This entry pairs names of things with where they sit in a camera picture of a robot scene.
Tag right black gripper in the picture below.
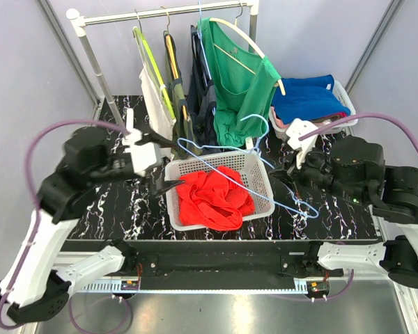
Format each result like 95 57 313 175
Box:
268 138 364 204

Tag white tank top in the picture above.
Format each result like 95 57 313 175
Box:
139 65 177 140

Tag red tank top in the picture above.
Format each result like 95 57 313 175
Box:
176 166 255 231

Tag lime green hanger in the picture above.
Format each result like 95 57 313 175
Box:
132 10 176 120

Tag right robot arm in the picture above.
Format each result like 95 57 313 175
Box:
270 136 418 289

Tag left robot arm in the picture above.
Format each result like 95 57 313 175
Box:
0 120 178 330

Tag olive green tank top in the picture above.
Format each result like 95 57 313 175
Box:
163 31 201 155

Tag dark navy tank top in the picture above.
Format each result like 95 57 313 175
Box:
187 26 218 146

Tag cream curved wooden hanger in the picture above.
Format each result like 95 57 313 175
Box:
208 5 287 96

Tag large white perforated basket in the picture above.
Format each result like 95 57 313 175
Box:
165 151 275 232

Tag small white laundry basket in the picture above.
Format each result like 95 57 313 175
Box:
269 80 356 140

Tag folded blue clothes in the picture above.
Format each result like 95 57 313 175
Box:
271 74 351 125

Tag green t-shirt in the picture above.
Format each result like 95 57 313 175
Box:
201 17 281 147

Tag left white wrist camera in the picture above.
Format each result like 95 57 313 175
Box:
122 129 161 177

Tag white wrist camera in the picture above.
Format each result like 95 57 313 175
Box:
285 118 320 170
122 129 161 177

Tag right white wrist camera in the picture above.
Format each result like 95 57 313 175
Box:
285 118 320 170

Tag blue wire hanger on rack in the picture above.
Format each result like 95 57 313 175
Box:
194 1 217 116

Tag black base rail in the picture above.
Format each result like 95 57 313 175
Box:
57 240 387 294

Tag white clothes rack frame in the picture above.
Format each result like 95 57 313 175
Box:
66 0 260 127

